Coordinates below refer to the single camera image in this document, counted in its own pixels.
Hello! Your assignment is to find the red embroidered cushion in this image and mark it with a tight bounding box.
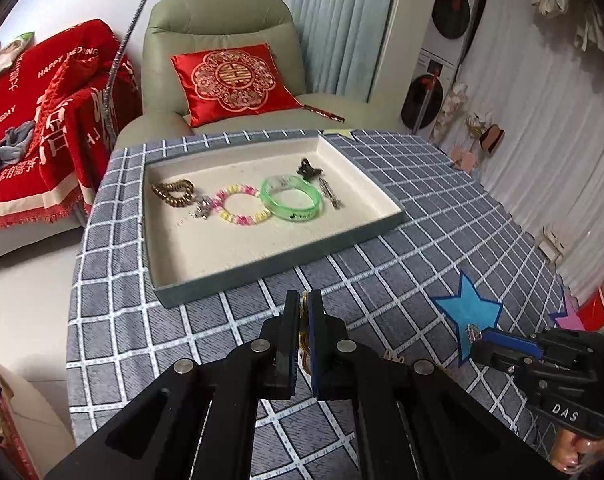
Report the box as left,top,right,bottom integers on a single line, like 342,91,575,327
170,43,303,128

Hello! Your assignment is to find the silver rhinestone charm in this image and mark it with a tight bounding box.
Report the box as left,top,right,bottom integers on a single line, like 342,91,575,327
192,195,215,221

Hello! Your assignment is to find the red covered sofa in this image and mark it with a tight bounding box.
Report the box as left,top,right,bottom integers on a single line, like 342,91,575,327
0,19,143,263

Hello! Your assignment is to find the pink paper ornament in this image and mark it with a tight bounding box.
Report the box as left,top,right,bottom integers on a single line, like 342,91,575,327
452,145,477,171

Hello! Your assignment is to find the grey tray with white lining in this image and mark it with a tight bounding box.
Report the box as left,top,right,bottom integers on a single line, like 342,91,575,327
142,130,407,310

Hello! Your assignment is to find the green leather armchair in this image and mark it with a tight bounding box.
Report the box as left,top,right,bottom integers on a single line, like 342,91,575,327
109,0,407,153

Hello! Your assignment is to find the red gold rod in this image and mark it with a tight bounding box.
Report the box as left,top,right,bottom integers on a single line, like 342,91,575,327
304,104,346,123

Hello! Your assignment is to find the pink yellow beaded bracelet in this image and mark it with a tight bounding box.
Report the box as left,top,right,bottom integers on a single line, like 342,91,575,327
211,185,273,228

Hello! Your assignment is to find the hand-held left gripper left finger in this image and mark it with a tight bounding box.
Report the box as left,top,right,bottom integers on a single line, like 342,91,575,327
44,290,303,480

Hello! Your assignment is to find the red printed blanket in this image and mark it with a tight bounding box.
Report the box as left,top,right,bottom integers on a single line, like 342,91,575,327
0,19,143,232

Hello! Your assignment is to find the brown heart ornament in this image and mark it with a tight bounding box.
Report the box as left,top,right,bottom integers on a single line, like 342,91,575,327
482,125,507,154

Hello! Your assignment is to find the gooseneck floor stand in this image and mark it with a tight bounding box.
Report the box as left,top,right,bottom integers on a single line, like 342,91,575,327
102,0,175,139

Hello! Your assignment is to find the teal curtain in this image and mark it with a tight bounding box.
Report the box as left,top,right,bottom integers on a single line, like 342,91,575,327
292,0,400,98

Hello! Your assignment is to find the small pink star sticker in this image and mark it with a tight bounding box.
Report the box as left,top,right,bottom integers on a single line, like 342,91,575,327
549,292,587,332

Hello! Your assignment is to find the blue star sticker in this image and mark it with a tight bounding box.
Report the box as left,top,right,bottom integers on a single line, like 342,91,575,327
430,271,503,367

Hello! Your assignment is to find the person's right hand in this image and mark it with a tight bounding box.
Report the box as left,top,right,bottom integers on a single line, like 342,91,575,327
554,422,603,474

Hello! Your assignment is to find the silver hair clip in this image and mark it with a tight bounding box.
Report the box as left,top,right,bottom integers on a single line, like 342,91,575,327
318,176,341,210

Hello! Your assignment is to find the black claw clip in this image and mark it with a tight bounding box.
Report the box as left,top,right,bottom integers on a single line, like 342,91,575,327
296,157,323,181

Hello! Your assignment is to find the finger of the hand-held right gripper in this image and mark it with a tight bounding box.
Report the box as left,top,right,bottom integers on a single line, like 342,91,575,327
470,341,523,375
482,328,541,357

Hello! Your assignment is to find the photo print pillow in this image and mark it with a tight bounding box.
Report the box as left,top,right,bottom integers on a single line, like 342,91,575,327
0,31,35,86

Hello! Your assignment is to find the white dryer with round door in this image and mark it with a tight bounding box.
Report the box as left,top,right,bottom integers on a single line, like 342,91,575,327
422,0,482,63

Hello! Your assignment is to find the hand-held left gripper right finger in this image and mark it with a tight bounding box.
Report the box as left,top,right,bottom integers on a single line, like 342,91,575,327
309,289,562,480

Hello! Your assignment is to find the grey garment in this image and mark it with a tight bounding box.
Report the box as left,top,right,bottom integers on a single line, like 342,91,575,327
0,121,37,198

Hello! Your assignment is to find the yellow cord hair tie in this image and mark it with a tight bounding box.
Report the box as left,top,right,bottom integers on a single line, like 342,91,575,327
299,290,315,379

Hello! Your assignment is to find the red tasselled pillow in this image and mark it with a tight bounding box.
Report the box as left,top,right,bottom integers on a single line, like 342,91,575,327
34,52,101,133

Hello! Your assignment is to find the green translucent bangle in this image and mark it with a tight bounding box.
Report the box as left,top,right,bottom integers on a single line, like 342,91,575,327
260,173,325,224

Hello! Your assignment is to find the red box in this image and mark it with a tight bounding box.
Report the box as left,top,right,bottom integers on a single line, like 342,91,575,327
579,285,604,334

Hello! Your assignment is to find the white flower ornament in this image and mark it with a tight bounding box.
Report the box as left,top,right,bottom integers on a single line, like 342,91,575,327
441,85,470,131

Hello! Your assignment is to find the brown spiral hair tie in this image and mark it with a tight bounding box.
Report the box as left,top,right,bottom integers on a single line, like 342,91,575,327
151,179,196,209

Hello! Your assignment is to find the white sheer curtain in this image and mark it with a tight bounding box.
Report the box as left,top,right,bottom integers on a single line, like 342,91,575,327
432,0,604,306

